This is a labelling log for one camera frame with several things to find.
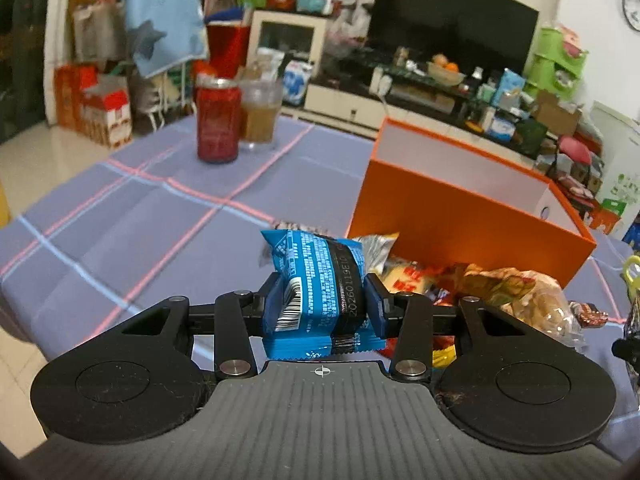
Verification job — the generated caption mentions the red-brown snack packet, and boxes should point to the red-brown snack packet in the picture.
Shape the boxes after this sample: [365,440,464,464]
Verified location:
[568,301,608,328]

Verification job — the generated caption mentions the blue snack packet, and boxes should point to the blue snack packet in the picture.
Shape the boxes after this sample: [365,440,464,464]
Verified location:
[262,229,396,361]

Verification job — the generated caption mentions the clear bag of pastries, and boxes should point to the clear bag of pastries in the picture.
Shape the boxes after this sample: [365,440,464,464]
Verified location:
[457,264,585,349]

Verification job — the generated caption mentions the yellow snack packet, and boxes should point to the yellow snack packet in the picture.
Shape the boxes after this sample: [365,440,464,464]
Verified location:
[382,257,439,295]

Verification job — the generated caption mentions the yellow-green mug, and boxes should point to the yellow-green mug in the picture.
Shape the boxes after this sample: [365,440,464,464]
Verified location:
[622,255,640,295]

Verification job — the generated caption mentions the orange cardboard box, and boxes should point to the orange cardboard box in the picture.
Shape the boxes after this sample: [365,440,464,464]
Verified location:
[348,118,597,286]

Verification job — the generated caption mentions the purple plaid tablecloth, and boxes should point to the purple plaid tablecloth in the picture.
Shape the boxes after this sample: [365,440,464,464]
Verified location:
[0,112,640,461]

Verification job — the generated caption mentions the white chest freezer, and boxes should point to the white chest freezer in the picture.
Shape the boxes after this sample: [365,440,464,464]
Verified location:
[590,101,640,240]

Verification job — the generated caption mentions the red folding chair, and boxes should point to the red folding chair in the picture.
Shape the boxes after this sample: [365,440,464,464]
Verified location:
[554,136,591,174]

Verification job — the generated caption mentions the white TV console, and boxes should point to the white TV console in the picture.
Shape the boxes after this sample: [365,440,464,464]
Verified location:
[303,82,474,139]

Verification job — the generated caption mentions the red soda can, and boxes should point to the red soda can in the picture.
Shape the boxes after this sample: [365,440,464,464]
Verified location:
[196,73,242,164]

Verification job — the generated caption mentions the plastic cup of tea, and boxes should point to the plastic cup of tea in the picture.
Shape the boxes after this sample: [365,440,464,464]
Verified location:
[240,79,283,150]

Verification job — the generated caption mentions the brown cardboard box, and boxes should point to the brown cardboard box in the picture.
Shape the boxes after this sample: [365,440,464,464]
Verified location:
[533,90,582,136]

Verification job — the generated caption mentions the fruit bowl with oranges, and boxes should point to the fruit bowl with oranges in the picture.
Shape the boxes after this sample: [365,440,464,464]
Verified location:
[427,54,464,87]

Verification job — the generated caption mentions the red white carton box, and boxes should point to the red white carton box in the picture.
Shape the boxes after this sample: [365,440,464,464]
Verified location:
[53,64,132,148]

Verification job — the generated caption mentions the white cabinet with glass door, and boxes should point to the white cabinet with glass door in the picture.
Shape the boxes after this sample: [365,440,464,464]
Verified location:
[245,10,330,107]

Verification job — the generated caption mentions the green plastic drawer unit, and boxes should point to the green plastic drawer unit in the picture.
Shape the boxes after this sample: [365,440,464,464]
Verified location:
[524,25,588,101]

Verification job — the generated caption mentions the black television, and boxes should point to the black television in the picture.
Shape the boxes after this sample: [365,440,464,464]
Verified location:
[368,0,538,74]

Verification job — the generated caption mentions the blue star fabric cover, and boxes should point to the blue star fabric cover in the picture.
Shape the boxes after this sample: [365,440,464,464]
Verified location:
[120,0,209,79]

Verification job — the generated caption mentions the round wall clock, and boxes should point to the round wall clock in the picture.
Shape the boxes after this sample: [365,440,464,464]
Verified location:
[622,0,640,32]

